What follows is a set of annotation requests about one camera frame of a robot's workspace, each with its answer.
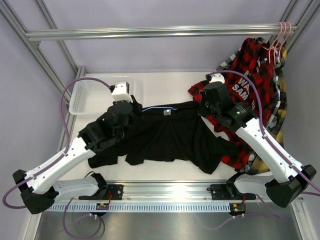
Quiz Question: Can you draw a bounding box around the black polo shirt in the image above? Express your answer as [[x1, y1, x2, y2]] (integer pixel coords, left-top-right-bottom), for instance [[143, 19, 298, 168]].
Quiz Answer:
[[88, 101, 238, 174]]

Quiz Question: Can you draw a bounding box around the light blue wire hanger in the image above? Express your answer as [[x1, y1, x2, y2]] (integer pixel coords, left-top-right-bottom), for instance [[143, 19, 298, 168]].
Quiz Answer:
[[141, 106, 177, 112]]

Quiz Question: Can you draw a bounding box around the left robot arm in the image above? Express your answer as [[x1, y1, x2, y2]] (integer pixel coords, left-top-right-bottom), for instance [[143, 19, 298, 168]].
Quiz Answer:
[[12, 95, 142, 215]]

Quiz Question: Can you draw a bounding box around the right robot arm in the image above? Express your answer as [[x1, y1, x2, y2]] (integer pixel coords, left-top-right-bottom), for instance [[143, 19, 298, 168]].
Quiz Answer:
[[199, 81, 317, 208]]

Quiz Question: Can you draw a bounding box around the red black plaid shirt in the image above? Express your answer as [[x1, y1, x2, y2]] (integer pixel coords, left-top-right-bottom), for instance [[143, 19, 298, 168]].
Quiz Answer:
[[187, 37, 283, 173]]

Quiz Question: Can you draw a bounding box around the grey white plaid shirt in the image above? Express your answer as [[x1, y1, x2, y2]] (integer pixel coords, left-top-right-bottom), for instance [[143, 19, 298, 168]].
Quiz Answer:
[[206, 48, 241, 83]]

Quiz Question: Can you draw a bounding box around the yellow plaid shirt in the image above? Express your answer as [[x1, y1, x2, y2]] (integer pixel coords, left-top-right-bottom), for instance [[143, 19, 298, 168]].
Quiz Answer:
[[245, 47, 288, 175]]

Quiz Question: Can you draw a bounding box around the white plastic basket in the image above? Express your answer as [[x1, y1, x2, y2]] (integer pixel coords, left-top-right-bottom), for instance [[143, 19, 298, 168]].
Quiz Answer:
[[67, 74, 137, 117]]

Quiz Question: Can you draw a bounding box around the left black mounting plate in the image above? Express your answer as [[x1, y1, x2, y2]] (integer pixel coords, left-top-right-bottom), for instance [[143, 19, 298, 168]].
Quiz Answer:
[[78, 183, 125, 201]]

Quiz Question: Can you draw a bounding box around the black mounting plate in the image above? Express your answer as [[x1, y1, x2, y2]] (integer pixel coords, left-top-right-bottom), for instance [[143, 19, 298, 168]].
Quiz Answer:
[[78, 183, 125, 201], [206, 183, 256, 200]]

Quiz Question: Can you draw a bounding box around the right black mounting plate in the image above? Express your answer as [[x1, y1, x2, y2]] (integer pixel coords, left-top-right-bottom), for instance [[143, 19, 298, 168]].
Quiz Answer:
[[206, 183, 256, 200]]

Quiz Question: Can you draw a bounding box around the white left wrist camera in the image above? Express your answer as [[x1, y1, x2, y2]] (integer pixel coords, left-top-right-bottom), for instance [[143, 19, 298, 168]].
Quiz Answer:
[[110, 81, 133, 103]]

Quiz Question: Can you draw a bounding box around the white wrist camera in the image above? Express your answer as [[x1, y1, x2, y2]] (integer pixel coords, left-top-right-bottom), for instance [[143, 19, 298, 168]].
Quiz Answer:
[[110, 81, 133, 103], [205, 73, 225, 84]]

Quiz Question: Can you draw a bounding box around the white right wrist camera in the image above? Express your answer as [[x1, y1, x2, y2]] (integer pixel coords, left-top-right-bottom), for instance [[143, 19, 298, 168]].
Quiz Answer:
[[205, 73, 225, 84]]

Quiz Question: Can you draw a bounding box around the pink wire hanger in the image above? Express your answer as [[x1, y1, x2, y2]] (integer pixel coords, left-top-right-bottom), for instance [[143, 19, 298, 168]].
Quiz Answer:
[[270, 21, 287, 62], [274, 21, 293, 64], [263, 21, 284, 64]]

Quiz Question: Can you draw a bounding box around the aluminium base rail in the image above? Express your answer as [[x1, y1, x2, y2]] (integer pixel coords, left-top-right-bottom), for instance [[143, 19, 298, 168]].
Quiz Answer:
[[53, 180, 305, 203]]

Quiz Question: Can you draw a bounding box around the aluminium hanging rail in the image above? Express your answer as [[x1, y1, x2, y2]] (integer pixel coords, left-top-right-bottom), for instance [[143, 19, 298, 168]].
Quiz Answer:
[[24, 22, 298, 42]]

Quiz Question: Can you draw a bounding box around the white slotted cable duct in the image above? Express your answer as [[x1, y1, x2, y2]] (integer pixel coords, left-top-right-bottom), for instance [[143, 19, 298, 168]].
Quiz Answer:
[[48, 201, 231, 213]]

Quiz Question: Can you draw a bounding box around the right aluminium frame post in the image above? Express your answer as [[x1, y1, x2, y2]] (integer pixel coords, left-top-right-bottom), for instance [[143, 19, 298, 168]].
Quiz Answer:
[[279, 0, 320, 53]]

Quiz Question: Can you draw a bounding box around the aluminium frame post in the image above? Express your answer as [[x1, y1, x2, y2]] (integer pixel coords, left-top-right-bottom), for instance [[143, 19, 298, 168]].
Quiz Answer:
[[279, 0, 320, 53], [0, 0, 87, 103]]

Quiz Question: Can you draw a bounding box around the left aluminium frame post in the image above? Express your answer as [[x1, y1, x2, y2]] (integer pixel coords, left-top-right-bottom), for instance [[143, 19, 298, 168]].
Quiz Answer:
[[0, 0, 87, 103]]

